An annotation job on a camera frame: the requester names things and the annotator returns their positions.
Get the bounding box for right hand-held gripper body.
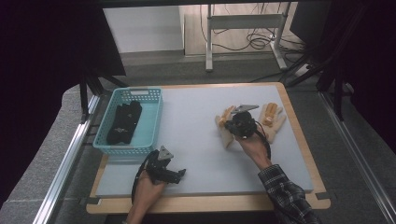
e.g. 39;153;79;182
231;104;261;140

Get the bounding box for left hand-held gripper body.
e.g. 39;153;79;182
145;145;175;185

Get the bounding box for beige knit glove orange fingers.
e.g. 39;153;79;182
257;102;288;145
214;105;238;149

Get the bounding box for teal plastic basket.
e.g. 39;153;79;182
92;87;163;157

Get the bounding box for black glove white print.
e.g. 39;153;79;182
106;103;138;146

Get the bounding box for grey foam mat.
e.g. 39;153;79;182
95;84;315;198

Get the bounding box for black metal stand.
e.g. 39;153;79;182
285;0;356;122

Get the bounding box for black tripod legs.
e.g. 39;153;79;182
78;66;129;123

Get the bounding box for white board panel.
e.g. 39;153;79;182
102;6;185;54

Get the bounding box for dark curtain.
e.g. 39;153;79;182
323;0;396;152
0;0;127;208

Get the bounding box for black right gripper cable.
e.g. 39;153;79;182
254;121;272;161

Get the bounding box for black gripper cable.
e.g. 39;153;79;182
254;121;272;161
131;150;157;203

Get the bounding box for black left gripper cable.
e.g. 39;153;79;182
131;150;157;203

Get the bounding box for black floor cable bundle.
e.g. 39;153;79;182
199;3;307;54

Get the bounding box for aluminium rail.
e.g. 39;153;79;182
318;91;396;224
32;94;101;224

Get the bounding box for white metal stand frame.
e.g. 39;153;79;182
205;3;290;74

